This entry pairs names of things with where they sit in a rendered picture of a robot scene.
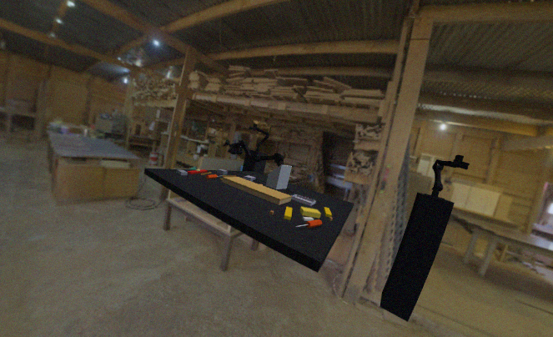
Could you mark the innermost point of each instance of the tan wooden floor panel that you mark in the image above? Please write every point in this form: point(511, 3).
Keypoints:
point(258, 190)

